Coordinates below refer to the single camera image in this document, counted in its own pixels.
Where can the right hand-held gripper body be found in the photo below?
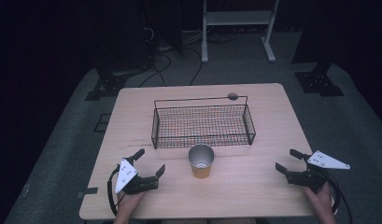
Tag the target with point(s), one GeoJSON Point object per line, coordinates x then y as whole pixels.
{"type": "Point", "coordinates": [316, 174]}

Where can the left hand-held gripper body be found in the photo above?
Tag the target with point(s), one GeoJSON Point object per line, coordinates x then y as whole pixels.
{"type": "Point", "coordinates": [132, 182]}

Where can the orange cup with metallic inside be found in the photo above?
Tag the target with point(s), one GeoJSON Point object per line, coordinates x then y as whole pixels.
{"type": "Point", "coordinates": [201, 163]}

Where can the person's left hand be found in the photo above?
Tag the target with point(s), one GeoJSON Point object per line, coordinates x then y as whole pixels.
{"type": "Point", "coordinates": [131, 202]}

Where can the person's right hand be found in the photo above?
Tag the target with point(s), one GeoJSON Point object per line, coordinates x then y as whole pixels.
{"type": "Point", "coordinates": [319, 200]}

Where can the black tape strip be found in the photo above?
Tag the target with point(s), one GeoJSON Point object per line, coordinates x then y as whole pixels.
{"type": "Point", "coordinates": [87, 192]}

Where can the black tape square outline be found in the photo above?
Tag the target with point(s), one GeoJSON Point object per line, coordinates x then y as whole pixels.
{"type": "Point", "coordinates": [102, 123]}

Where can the black stand base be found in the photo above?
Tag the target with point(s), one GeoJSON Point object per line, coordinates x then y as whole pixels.
{"type": "Point", "coordinates": [107, 85]}
{"type": "Point", "coordinates": [319, 81]}

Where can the dark oval knob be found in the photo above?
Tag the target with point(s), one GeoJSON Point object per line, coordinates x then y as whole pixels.
{"type": "Point", "coordinates": [232, 96]}

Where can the white metal stand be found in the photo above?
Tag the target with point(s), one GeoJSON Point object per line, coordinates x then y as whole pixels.
{"type": "Point", "coordinates": [238, 18]}

